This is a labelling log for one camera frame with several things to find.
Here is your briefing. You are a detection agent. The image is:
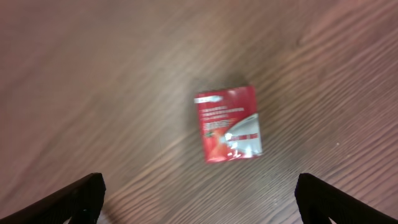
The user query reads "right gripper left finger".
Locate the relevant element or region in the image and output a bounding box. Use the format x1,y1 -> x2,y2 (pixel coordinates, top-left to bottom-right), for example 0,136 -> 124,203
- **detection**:
1,173 -> 106,224

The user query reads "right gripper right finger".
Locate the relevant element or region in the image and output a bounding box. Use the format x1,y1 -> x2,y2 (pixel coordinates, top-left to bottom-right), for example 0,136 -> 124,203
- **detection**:
295,173 -> 397,224

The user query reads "red medicine box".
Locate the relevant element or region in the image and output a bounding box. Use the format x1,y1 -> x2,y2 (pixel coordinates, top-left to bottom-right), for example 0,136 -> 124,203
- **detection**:
194,85 -> 263,163

